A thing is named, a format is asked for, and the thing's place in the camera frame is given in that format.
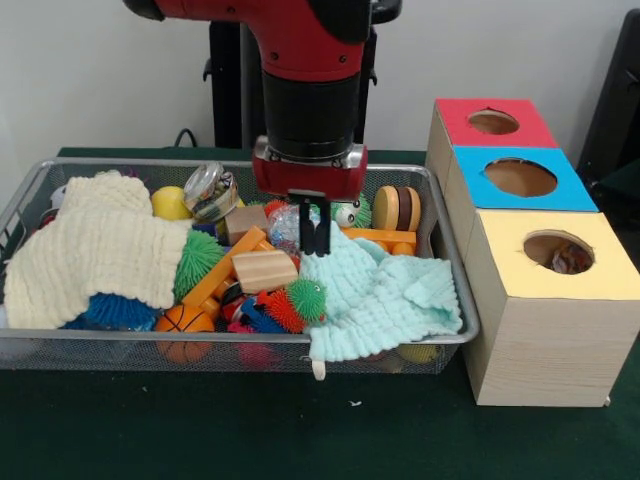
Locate green spiky ball with eyes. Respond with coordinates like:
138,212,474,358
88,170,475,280
330,196,374,229

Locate wooden striped burger toy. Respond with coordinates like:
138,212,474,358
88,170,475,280
373,184,423,232

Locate dark green side table cloth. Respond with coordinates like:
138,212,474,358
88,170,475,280
597,158,640,211

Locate green and orange spiky caterpillar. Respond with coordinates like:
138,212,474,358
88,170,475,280
257,278,329,334

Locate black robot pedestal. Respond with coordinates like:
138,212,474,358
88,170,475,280
202,0,404,151

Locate cream muslin cloth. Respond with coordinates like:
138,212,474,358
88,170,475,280
2,172,194,330

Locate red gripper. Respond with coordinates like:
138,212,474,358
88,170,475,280
251,153,369,259

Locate ridged wooden block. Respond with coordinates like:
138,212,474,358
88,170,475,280
232,249,300,294

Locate mint green muslin cloth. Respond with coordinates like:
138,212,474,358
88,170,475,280
294,219,464,382

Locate wooden box with three holes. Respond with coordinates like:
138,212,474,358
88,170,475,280
425,97,640,409

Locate clear mesh bin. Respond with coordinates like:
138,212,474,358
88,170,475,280
0,157,482,376

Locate yellow ball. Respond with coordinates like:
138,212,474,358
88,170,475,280
151,185,194,221

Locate clear glitter ball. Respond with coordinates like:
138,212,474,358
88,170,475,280
267,203,304,251

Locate black padded upright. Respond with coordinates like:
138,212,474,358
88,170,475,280
577,7,640,186

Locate small orange basketball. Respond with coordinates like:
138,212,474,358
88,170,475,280
154,303,216,364

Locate multicoloured knotted rope toy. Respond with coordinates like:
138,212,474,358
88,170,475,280
551,242,595,275

